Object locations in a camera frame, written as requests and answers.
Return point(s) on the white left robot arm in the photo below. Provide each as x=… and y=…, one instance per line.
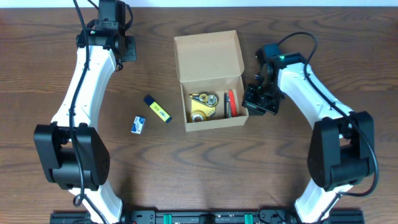
x=70, y=149

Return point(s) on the yellow highlighter marker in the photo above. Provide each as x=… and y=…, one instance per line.
x=155, y=107

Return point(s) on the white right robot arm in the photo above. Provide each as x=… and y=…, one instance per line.
x=341, y=150

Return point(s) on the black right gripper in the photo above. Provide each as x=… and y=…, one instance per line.
x=259, y=106

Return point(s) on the correction tape dispenser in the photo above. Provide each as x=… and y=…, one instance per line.
x=209, y=100

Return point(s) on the blue white staples box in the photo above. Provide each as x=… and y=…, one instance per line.
x=138, y=124

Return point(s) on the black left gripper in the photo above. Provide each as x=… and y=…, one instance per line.
x=130, y=48

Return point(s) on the brown cardboard box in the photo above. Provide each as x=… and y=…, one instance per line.
x=211, y=63

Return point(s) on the yellow sticky note pad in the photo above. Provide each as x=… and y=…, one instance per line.
x=195, y=106

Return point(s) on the red black stapler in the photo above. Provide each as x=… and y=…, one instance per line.
x=230, y=108

